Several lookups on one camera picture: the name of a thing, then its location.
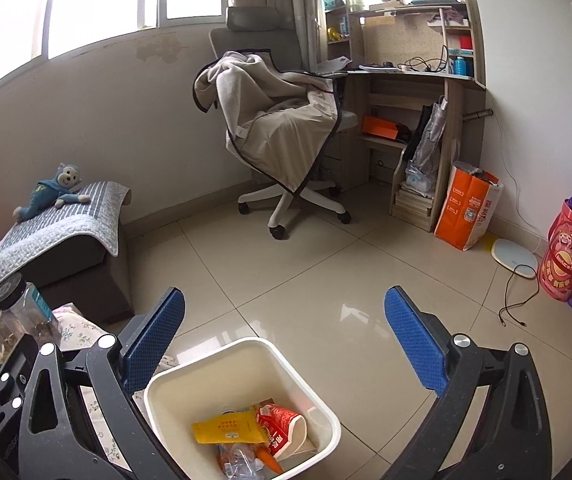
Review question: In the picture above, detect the blue bottle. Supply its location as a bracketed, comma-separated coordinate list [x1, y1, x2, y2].
[450, 55, 474, 78]

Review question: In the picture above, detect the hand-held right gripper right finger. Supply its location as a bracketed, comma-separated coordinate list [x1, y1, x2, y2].
[378, 286, 552, 480]

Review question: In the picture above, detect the white trash bin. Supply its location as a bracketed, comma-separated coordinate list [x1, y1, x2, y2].
[144, 337, 341, 480]

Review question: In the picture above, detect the wooden computer desk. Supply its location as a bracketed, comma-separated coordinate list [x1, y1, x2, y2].
[323, 0, 489, 233]

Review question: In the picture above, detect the black cable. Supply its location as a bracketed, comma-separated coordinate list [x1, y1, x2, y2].
[498, 260, 541, 328]

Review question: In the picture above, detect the large window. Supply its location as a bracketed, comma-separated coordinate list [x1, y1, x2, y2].
[0, 0, 229, 106]

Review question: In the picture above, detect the clear plastic wrapper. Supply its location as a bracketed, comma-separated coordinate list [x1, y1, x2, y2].
[216, 442, 267, 480]

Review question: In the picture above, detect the orange paper bag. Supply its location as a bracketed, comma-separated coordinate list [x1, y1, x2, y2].
[434, 161, 505, 252]

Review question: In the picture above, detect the orange box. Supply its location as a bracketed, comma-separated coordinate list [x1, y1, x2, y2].
[362, 115, 399, 141]

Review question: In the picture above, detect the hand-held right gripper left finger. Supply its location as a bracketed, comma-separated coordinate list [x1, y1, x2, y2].
[16, 287, 187, 480]

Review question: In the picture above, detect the beige blanket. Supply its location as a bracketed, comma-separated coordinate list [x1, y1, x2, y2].
[193, 49, 349, 193]

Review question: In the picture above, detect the red printed barrel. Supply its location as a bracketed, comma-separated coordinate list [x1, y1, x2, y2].
[537, 199, 572, 302]

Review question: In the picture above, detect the blue plush monkey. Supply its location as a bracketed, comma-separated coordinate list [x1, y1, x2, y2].
[13, 162, 92, 222]

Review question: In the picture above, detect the white office chair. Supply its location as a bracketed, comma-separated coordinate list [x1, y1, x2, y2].
[209, 6, 359, 240]

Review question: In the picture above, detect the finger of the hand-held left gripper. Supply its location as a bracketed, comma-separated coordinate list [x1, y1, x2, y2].
[0, 335, 42, 413]

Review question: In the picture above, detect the red and white packet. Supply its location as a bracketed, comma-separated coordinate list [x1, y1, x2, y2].
[257, 402, 307, 461]

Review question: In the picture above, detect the white bathroom scale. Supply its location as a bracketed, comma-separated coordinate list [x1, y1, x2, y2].
[490, 238, 539, 279]

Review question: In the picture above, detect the dark grey ottoman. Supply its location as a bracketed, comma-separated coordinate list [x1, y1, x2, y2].
[31, 220, 134, 326]

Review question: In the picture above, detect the stack of beige books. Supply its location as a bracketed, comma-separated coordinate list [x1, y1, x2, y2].
[393, 182, 436, 221]

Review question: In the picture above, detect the orange carrot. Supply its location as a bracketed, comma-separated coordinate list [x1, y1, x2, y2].
[256, 446, 284, 475]

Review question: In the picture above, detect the thin white wall cable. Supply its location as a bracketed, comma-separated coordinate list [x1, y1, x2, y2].
[488, 110, 551, 241]

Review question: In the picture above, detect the grey striped quilt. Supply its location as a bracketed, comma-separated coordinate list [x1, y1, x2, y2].
[0, 180, 133, 292]

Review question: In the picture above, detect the floral tablecloth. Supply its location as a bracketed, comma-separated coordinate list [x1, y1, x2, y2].
[0, 302, 177, 471]

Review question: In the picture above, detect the yellow packet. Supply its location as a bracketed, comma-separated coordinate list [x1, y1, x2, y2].
[192, 407, 271, 446]

